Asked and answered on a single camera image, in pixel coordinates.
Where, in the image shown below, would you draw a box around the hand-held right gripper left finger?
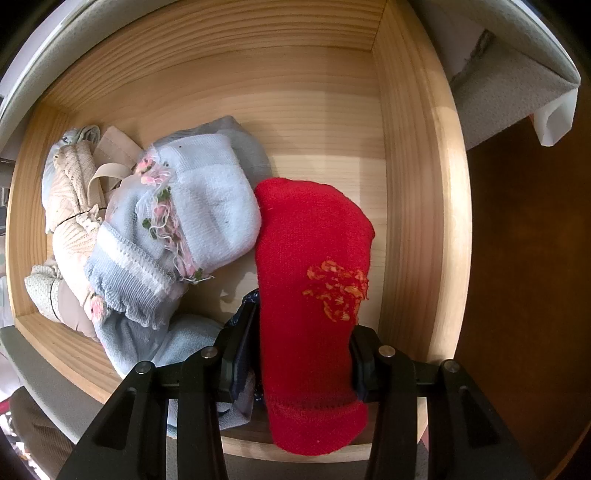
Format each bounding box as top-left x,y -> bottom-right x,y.
55,299 -> 260,480

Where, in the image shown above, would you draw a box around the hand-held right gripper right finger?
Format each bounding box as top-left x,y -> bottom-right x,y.
348,325 -> 539,480

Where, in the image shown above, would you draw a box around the light blue floral sock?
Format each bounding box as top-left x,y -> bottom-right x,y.
90,298 -> 256,430
84,156 -> 217,330

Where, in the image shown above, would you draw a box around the red sock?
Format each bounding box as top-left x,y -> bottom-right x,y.
253,178 -> 376,456

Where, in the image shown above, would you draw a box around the white sock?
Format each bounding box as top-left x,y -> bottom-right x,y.
151,133 -> 262,283

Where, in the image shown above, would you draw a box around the beige knitted socks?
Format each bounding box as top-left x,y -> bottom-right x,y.
24,124 -> 141,342

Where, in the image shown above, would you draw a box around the wooden drawer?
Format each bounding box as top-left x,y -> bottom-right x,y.
0,0 -> 474,463

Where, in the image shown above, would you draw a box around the white patterned cover cloth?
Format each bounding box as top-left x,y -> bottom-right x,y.
416,9 -> 581,149

